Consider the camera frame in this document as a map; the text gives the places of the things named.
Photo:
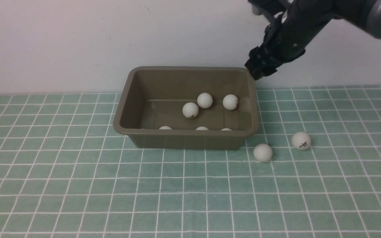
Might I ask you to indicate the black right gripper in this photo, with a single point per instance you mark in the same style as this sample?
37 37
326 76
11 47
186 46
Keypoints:
282 43

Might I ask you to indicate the white ball with logo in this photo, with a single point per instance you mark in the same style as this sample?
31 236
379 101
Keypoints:
301 140
190 110

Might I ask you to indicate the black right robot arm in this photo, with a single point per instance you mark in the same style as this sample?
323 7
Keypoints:
316 14

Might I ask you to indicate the olive green plastic bin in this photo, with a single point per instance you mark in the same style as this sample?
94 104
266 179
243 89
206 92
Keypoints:
153 96

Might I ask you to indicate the green checked tablecloth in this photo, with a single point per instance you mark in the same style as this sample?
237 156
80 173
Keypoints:
65 172

